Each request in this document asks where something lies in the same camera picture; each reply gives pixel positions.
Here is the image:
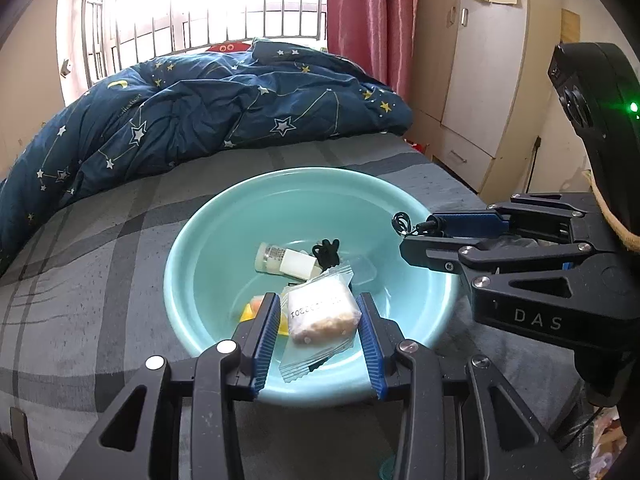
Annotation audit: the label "grey plaid bed sheet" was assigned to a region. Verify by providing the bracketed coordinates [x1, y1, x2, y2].
[0, 135, 601, 480]

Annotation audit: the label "small white capped bottle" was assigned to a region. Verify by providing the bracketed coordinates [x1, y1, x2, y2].
[254, 241, 322, 280]

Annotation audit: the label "wall poster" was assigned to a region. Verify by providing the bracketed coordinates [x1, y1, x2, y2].
[560, 7, 581, 43]

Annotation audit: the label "metal window grille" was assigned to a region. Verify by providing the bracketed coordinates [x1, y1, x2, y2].
[70, 0, 328, 88]

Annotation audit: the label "navy star print blanket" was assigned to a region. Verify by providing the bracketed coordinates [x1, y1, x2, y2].
[0, 37, 413, 276]

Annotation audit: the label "yellow plastic holder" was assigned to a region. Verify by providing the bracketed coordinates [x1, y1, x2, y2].
[239, 304, 289, 337]

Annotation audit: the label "black corded earplugs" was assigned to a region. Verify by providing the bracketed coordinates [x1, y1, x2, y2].
[311, 238, 342, 267]

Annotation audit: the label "wall cable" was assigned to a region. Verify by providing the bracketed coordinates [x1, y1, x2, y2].
[529, 135, 544, 196]

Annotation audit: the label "clear snack packet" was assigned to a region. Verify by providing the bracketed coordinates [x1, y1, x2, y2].
[279, 263, 362, 385]

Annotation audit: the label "small clear plastic box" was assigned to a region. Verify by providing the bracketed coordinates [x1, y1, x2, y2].
[349, 255, 379, 287]

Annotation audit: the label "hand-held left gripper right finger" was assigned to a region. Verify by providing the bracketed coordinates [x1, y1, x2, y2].
[355, 292, 566, 480]

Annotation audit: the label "teal plastic basin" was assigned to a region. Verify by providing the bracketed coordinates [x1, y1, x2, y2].
[163, 167, 463, 407]

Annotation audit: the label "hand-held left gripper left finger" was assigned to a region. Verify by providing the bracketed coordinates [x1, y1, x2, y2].
[57, 292, 282, 480]

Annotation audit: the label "black smartphone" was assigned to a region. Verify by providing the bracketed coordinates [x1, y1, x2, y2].
[10, 406, 39, 480]

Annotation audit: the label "beige wardrobe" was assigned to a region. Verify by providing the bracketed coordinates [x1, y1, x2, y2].
[405, 0, 561, 196]

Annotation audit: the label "black cable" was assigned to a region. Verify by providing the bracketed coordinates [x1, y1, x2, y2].
[392, 211, 441, 238]

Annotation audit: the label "braided tan rope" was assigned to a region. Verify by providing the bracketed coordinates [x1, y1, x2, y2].
[590, 170, 640, 254]

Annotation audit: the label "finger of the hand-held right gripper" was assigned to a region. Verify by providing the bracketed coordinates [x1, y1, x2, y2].
[400, 236, 608, 277]
[417, 195, 586, 241]

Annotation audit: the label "red curtain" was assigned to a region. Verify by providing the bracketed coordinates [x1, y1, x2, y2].
[325, 0, 421, 106]

